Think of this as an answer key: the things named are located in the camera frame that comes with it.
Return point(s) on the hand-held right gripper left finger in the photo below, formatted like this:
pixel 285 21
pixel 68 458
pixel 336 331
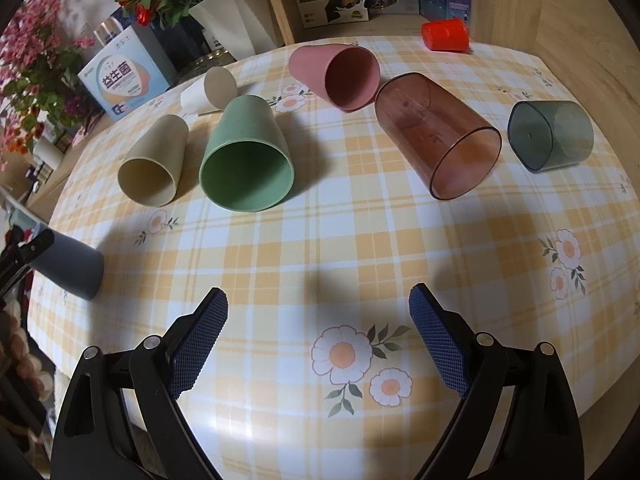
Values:
pixel 200 345

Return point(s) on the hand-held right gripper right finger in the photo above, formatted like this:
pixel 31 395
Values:
pixel 440 345

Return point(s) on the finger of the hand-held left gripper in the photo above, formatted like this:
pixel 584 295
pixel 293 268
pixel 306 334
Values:
pixel 35 247

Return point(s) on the grey-blue cup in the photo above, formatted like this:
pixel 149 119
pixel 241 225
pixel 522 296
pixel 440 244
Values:
pixel 72 266

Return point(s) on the beige cup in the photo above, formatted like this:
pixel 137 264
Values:
pixel 147 170

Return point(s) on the transparent brown cup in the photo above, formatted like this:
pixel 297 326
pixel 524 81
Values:
pixel 440 135

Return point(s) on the cream white cup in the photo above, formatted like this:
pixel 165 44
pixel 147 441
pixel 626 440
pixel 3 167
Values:
pixel 207 91

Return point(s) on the transparent dark green cup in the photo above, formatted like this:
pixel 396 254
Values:
pixel 550 135

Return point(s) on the pink cup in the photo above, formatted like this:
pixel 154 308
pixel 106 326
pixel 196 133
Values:
pixel 345 77

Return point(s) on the red cup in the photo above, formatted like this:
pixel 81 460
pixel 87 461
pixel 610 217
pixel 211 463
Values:
pixel 445 35

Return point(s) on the pink flower bush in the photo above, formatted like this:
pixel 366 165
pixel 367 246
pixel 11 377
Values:
pixel 35 60

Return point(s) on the blue and white box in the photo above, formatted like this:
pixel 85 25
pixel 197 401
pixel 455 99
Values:
pixel 125 77

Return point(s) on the silver bottle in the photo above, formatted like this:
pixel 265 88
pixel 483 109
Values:
pixel 107 30

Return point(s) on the gold tray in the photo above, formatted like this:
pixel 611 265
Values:
pixel 205 62

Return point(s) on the white faceted flower pot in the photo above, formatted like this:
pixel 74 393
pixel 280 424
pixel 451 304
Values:
pixel 235 15

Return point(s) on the light purple box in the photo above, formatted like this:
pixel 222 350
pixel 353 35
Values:
pixel 445 2

